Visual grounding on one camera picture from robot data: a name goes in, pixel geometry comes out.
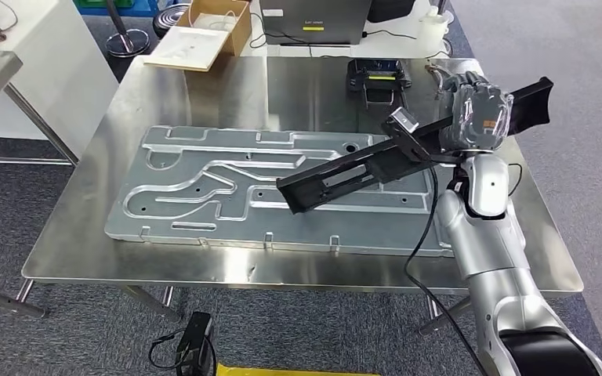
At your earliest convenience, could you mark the stainless steel workbench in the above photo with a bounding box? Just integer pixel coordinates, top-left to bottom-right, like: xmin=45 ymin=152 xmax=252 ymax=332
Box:
xmin=14 ymin=54 xmax=585 ymax=338

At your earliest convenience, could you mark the grey laptop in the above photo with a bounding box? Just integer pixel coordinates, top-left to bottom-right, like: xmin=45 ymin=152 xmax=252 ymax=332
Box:
xmin=258 ymin=0 xmax=374 ymax=47

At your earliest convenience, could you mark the steel stanchion with round base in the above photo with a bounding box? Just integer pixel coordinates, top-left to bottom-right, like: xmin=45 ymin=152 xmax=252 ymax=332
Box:
xmin=104 ymin=0 xmax=151 ymax=58

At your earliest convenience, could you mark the ribbed round metal base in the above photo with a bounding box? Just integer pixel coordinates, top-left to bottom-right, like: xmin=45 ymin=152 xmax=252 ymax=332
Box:
xmin=153 ymin=2 xmax=190 ymax=40

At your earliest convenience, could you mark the black device with yellow stripe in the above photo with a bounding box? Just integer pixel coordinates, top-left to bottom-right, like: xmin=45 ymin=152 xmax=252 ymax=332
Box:
xmin=346 ymin=58 xmax=412 ymax=107

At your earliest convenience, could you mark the black plastic frame part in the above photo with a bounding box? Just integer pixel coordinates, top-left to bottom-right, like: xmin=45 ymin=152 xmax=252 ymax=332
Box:
xmin=276 ymin=76 xmax=555 ymax=215

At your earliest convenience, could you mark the black carrying case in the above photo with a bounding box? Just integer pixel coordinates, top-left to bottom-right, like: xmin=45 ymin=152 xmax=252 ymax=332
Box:
xmin=365 ymin=0 xmax=416 ymax=24

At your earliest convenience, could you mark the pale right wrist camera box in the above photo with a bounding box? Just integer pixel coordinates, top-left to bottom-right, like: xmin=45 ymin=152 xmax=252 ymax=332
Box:
xmin=382 ymin=107 xmax=437 ymax=163

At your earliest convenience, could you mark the grooved aluminium plate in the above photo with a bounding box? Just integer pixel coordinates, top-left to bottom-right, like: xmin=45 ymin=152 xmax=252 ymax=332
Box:
xmin=104 ymin=125 xmax=455 ymax=259

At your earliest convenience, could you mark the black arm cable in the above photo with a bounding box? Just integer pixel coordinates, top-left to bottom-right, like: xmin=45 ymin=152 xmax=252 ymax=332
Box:
xmin=404 ymin=163 xmax=524 ymax=376

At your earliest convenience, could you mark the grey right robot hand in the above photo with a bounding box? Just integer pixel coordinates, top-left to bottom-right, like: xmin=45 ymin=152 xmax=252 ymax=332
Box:
xmin=438 ymin=71 xmax=515 ymax=154

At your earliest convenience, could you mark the white plastic bottle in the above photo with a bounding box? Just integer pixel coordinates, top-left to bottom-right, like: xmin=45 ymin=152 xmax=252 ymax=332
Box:
xmin=415 ymin=5 xmax=450 ymax=53

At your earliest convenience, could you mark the small wired tool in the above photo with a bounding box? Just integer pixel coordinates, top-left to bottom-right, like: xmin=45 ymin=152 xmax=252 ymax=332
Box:
xmin=424 ymin=62 xmax=450 ymax=99

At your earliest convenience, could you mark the open cardboard box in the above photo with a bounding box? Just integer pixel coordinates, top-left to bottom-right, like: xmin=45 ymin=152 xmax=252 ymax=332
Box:
xmin=176 ymin=0 xmax=252 ymax=57

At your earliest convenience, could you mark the white foam tray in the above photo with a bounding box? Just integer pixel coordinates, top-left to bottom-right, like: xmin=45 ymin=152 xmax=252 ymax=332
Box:
xmin=143 ymin=26 xmax=231 ymax=73

